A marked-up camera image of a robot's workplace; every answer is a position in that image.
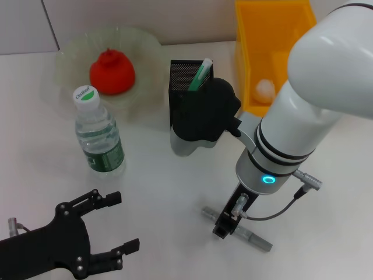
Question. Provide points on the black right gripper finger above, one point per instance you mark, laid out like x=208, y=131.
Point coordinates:
x=225, y=226

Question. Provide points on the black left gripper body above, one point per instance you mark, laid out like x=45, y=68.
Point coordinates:
x=46, y=248

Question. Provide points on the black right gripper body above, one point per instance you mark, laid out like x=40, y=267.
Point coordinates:
x=236, y=204

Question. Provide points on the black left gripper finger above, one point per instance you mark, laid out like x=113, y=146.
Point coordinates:
x=93, y=201
x=110, y=258

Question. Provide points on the silver glitter pen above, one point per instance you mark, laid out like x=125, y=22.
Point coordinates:
x=256, y=240

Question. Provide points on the clear green label water bottle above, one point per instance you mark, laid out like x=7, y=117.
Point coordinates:
x=100, y=140

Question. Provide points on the white paper ball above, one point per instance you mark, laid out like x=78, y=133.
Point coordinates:
x=264, y=90

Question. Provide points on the red orange fruit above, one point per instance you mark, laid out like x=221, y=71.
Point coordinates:
x=112, y=73

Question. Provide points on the mint green utility knife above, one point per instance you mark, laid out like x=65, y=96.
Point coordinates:
x=199, y=76

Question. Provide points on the black mesh pen holder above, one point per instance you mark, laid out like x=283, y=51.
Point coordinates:
x=180, y=87

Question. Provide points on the clear glass fruit plate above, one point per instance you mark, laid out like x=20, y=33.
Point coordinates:
x=142, y=58

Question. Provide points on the yellow plastic storage bin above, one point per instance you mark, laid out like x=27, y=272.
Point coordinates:
x=262, y=43

